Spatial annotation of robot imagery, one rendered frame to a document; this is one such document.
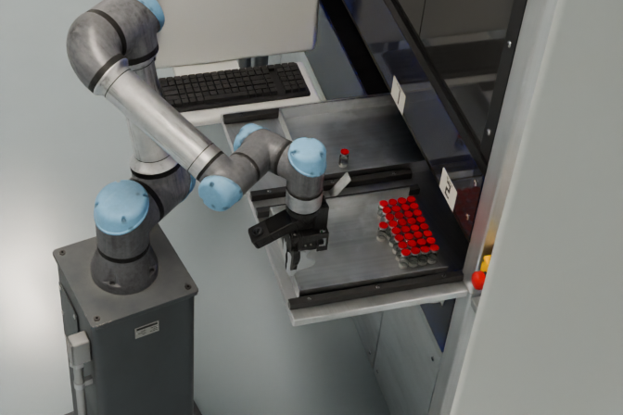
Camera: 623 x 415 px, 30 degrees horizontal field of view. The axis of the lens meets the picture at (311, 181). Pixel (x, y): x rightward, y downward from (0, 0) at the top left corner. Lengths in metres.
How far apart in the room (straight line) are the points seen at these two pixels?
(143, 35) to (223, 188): 0.38
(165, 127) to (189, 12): 0.90
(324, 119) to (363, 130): 0.10
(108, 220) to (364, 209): 0.61
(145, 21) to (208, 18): 0.77
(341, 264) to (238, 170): 0.45
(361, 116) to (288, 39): 0.40
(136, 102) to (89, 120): 2.03
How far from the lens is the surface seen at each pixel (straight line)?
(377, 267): 2.60
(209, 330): 3.60
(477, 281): 2.45
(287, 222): 2.39
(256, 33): 3.22
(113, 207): 2.52
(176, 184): 2.60
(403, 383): 3.16
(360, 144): 2.90
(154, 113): 2.27
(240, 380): 3.48
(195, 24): 3.15
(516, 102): 2.23
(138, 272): 2.62
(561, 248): 0.26
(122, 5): 2.38
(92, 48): 2.31
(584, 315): 0.25
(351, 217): 2.71
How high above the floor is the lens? 2.78
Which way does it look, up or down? 43 degrees down
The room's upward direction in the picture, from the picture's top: 6 degrees clockwise
